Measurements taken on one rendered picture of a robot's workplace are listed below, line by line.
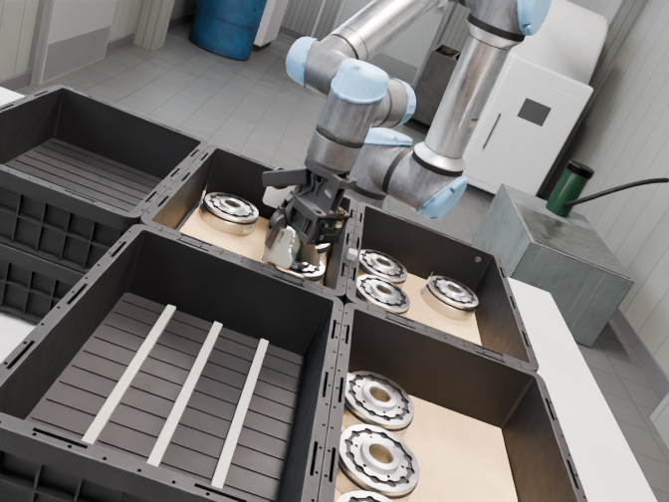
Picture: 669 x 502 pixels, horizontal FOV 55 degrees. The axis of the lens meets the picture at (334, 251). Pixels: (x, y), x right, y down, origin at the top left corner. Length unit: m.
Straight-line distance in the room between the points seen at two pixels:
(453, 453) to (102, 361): 0.46
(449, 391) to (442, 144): 0.58
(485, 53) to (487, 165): 3.87
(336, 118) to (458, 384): 0.41
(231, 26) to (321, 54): 5.24
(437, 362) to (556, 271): 2.51
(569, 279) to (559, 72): 2.12
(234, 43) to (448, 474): 5.73
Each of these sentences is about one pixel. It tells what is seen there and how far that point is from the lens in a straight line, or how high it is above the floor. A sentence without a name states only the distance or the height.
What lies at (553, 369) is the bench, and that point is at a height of 0.70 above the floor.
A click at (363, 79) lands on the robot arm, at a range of 0.92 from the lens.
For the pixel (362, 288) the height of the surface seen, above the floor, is 0.86.
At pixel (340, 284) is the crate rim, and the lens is 0.93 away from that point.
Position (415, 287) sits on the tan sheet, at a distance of 1.26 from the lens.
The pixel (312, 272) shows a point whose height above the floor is 0.86.
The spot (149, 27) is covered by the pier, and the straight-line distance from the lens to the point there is 5.71.
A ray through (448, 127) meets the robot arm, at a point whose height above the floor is 1.10.
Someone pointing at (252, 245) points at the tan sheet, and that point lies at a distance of 1.16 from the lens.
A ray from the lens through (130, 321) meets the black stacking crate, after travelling 0.89.
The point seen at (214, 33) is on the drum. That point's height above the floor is 0.18.
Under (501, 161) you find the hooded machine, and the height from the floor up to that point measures 0.33.
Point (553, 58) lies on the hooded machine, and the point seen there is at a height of 1.14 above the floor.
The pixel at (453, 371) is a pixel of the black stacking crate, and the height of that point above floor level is 0.89.
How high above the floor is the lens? 1.35
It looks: 24 degrees down
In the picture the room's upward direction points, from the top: 23 degrees clockwise
